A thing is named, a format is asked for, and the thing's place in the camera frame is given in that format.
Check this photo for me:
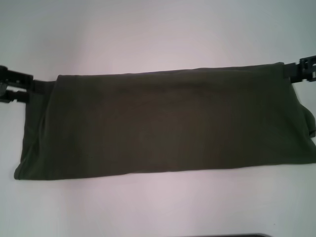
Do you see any dark green t-shirt pink print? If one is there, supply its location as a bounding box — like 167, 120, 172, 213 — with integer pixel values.
13, 61, 316, 183

